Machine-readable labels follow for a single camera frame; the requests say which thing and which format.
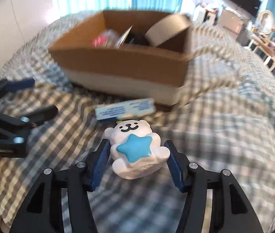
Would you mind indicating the white oval vanity mirror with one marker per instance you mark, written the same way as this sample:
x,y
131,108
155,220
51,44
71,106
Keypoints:
x,y
266,22

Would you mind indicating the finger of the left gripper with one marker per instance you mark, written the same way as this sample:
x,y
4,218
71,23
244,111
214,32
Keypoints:
x,y
28,120
7,86

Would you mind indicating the brown cardboard box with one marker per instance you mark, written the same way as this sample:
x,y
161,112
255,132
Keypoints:
x,y
131,71

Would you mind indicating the checkered grey white bedspread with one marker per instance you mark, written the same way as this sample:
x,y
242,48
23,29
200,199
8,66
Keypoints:
x,y
225,119

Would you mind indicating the white suitcase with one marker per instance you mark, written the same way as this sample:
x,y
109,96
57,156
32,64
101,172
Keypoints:
x,y
204,15

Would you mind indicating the white bear star toy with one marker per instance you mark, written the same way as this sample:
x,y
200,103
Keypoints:
x,y
135,149

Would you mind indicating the clear dental floss jar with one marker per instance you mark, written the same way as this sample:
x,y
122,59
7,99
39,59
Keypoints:
x,y
107,38

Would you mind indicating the blue white small carton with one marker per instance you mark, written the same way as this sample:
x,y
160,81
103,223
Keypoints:
x,y
128,109

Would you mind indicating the white tape roll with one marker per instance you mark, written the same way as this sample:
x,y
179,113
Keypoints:
x,y
166,28

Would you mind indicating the silver mini fridge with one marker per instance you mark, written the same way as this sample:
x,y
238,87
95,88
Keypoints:
x,y
231,20

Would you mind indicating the black object in box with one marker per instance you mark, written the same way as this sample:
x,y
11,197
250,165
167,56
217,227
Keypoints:
x,y
136,39

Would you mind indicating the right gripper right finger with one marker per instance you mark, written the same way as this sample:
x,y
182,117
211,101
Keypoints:
x,y
231,209

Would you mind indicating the white purple tube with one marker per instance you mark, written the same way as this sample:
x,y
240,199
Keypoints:
x,y
123,38

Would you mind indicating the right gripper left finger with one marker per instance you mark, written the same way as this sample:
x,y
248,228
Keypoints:
x,y
56,192

